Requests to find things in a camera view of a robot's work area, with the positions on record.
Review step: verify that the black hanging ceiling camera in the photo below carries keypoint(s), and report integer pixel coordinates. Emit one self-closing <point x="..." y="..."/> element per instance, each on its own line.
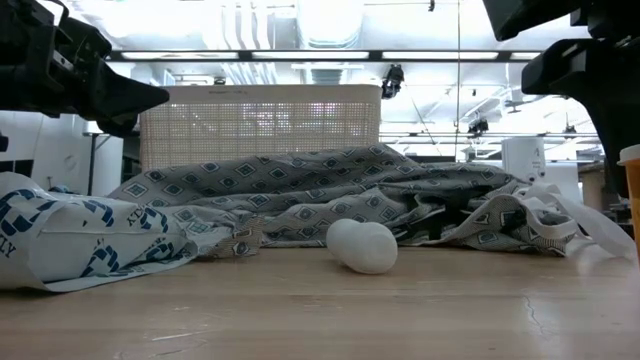
<point x="392" y="80"/>
<point x="478" y="126"/>

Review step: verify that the white plastic lattice basket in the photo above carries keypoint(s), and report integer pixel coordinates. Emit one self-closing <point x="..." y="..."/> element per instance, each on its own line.
<point x="260" y="125"/>

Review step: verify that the background table with dark legs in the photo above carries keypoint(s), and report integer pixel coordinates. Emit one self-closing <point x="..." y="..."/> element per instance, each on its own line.
<point x="92" y="160"/>

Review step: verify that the orange pill bottle white cap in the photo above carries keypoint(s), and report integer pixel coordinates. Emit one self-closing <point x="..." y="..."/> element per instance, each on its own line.
<point x="634" y="200"/>

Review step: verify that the grey patterned cloth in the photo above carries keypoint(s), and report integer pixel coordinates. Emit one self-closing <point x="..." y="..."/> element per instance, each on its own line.
<point x="75" y="240"/>

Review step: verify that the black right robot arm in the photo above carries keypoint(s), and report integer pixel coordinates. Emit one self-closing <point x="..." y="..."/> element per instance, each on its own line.
<point x="530" y="15"/>

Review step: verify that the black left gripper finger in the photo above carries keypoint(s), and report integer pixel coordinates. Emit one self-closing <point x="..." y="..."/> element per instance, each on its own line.
<point x="119" y="127"/>
<point x="125" y="97"/>

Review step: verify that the white cylindrical device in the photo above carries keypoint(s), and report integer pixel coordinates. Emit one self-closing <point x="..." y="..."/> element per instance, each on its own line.
<point x="522" y="157"/>

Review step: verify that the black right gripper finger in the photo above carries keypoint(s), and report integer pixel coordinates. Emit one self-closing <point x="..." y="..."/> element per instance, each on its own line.
<point x="612" y="130"/>

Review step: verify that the grey patterned hospital gown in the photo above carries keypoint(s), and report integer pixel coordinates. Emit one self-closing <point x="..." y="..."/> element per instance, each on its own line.
<point x="320" y="192"/>

